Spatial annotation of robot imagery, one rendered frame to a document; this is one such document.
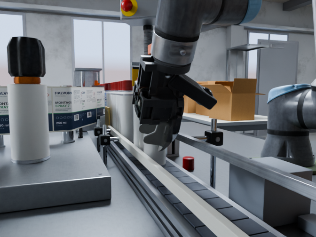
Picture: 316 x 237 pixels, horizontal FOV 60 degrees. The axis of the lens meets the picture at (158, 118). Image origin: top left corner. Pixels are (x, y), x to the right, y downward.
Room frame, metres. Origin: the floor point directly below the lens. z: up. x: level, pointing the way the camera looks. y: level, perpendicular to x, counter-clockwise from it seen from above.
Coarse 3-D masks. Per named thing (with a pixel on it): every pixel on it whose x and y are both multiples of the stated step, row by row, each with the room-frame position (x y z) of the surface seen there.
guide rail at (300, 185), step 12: (192, 144) 0.50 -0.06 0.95; (204, 144) 0.46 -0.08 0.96; (216, 156) 0.42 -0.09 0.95; (228, 156) 0.39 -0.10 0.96; (240, 156) 0.37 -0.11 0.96; (252, 168) 0.34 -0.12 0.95; (264, 168) 0.32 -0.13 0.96; (276, 168) 0.31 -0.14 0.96; (276, 180) 0.30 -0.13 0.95; (288, 180) 0.28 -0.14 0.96; (300, 180) 0.27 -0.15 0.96; (300, 192) 0.27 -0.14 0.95; (312, 192) 0.25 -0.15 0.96
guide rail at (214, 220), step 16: (112, 128) 0.98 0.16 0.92; (128, 144) 0.70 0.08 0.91; (144, 160) 0.56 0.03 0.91; (160, 176) 0.46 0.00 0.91; (176, 192) 0.39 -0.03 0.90; (192, 192) 0.36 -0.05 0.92; (192, 208) 0.34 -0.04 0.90; (208, 208) 0.31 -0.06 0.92; (208, 224) 0.30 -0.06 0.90; (224, 224) 0.27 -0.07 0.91
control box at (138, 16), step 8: (120, 0) 0.95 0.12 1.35; (136, 0) 0.93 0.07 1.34; (144, 0) 0.92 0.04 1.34; (152, 0) 0.91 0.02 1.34; (136, 8) 0.93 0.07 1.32; (144, 8) 0.92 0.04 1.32; (152, 8) 0.91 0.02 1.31; (128, 16) 0.93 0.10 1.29; (136, 16) 0.93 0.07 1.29; (144, 16) 0.92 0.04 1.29; (152, 16) 0.92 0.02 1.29; (128, 24) 1.00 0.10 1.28; (136, 24) 1.00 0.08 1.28; (144, 24) 1.00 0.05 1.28; (152, 24) 1.00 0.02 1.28
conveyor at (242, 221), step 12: (120, 144) 0.86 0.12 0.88; (132, 156) 0.71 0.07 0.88; (144, 168) 0.59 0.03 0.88; (168, 168) 0.59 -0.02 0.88; (156, 180) 0.51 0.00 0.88; (180, 180) 0.51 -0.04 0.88; (192, 180) 0.51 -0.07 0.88; (168, 192) 0.45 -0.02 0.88; (204, 192) 0.45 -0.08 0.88; (180, 204) 0.40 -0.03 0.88; (216, 204) 0.40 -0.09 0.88; (228, 204) 0.40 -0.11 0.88; (192, 216) 0.36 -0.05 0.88; (228, 216) 0.36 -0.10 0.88; (240, 216) 0.36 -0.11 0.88; (204, 228) 0.33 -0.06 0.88; (240, 228) 0.33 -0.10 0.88; (252, 228) 0.33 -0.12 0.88; (264, 228) 0.33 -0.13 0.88
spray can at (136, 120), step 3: (135, 114) 0.70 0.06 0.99; (135, 117) 0.70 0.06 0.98; (135, 120) 0.70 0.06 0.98; (138, 120) 0.70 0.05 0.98; (135, 123) 0.70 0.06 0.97; (138, 123) 0.70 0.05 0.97; (135, 126) 0.70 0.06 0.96; (138, 126) 0.70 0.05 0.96; (135, 129) 0.70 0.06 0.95; (138, 129) 0.70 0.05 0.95; (135, 132) 0.70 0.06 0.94; (138, 132) 0.70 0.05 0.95; (135, 135) 0.70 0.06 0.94; (138, 135) 0.70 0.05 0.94; (135, 138) 0.70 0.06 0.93; (138, 138) 0.70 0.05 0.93; (135, 141) 0.70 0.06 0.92; (138, 141) 0.70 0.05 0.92; (135, 144) 0.70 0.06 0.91; (138, 144) 0.70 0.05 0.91; (138, 147) 0.70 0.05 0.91
